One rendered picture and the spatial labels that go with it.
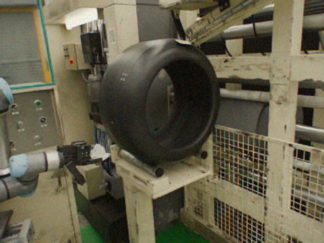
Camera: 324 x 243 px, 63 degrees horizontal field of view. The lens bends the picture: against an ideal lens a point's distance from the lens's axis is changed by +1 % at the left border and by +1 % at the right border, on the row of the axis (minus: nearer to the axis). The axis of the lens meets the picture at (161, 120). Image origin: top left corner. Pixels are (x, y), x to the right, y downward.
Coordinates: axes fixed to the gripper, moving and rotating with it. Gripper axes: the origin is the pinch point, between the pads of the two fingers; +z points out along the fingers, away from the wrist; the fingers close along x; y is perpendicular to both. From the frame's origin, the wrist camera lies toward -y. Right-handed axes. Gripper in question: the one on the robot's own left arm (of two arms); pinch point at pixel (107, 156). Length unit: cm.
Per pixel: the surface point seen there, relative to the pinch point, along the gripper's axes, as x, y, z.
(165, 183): -11.0, -13.3, 23.3
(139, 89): -11.7, 29.0, 7.9
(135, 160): 6.5, -6.9, 18.1
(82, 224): 109, -98, 29
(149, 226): 26, -60, 42
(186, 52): -12, 44, 31
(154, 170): -9.1, -6.9, 18.1
